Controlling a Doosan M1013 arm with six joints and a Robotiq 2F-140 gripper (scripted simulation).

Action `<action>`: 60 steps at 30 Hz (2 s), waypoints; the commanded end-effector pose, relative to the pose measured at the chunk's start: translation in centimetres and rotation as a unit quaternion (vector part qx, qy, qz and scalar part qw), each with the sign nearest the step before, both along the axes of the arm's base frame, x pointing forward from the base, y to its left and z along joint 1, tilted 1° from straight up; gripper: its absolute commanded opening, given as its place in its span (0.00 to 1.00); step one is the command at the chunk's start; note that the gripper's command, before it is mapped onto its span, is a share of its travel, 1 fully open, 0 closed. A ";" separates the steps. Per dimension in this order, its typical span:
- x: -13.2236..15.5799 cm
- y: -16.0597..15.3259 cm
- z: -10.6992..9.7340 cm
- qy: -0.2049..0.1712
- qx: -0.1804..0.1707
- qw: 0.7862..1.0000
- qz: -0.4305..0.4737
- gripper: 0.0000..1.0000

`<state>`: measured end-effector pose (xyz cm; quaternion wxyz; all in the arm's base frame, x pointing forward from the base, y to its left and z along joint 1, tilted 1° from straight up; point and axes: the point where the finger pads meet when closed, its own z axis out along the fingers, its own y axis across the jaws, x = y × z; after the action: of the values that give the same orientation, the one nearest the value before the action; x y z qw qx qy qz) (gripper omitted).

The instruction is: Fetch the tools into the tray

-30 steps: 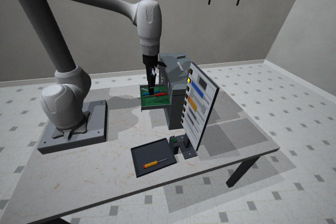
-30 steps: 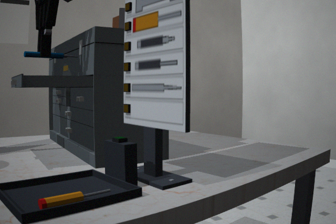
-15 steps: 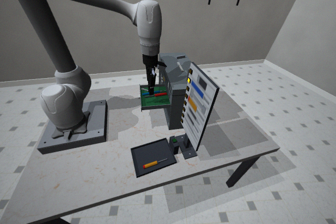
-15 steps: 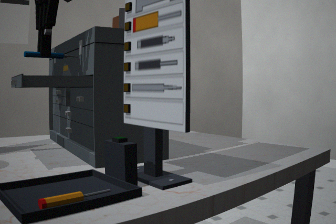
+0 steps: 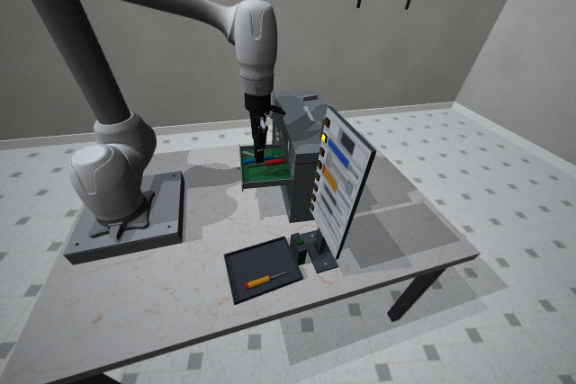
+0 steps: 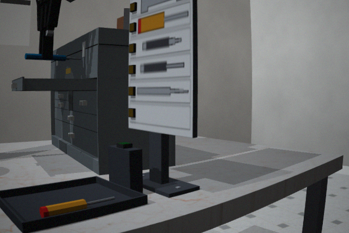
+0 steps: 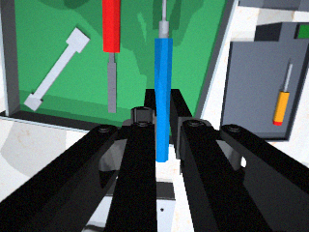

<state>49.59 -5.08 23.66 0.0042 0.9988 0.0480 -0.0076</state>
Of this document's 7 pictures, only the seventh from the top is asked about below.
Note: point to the orange-handled screwdriver with red end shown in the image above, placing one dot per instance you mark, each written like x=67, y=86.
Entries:
x=282, y=102

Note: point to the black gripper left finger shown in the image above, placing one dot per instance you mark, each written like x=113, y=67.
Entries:
x=63, y=196

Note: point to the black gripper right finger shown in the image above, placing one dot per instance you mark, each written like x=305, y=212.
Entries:
x=219, y=197

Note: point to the blue-handled tool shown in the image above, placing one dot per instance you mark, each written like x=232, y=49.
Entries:
x=163, y=49

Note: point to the dark grey drawer chest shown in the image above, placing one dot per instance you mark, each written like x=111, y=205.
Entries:
x=33, y=35

